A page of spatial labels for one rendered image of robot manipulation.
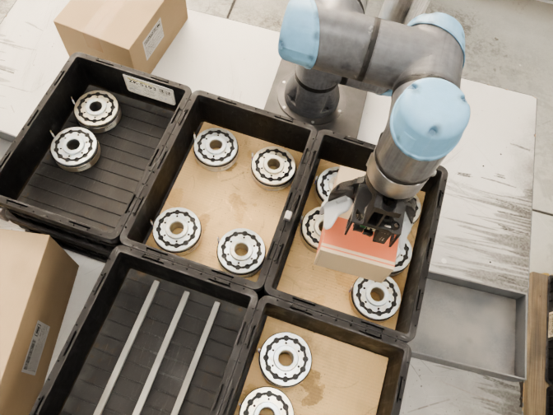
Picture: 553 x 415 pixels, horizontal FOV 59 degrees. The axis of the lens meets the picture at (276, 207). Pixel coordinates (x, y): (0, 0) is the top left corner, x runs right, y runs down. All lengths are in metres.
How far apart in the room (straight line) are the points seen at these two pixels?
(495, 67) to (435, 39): 2.14
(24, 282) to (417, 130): 0.80
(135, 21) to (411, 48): 0.95
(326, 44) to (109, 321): 0.72
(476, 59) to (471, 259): 1.57
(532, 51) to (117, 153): 2.24
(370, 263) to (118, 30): 0.92
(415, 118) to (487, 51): 2.30
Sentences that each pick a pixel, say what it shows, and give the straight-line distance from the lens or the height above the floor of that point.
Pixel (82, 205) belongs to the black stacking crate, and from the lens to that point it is 1.18.
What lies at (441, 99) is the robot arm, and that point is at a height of 1.45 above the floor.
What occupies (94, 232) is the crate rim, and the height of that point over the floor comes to 0.93.
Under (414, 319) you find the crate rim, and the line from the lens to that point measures 0.99.
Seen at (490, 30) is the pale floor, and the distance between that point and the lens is 2.91.
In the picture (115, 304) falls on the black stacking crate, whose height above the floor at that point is 0.83.
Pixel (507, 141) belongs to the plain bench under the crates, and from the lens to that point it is 1.56.
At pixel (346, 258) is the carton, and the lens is 0.79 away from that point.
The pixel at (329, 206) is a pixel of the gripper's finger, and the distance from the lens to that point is 0.79.
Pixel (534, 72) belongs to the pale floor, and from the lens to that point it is 2.83.
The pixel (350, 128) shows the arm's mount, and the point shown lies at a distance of 1.36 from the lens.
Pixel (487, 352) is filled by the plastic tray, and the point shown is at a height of 0.70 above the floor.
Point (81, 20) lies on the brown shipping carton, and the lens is 1.45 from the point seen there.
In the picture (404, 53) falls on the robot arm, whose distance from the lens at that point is 0.60.
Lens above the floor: 1.85
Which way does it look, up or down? 65 degrees down
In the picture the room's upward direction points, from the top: 9 degrees clockwise
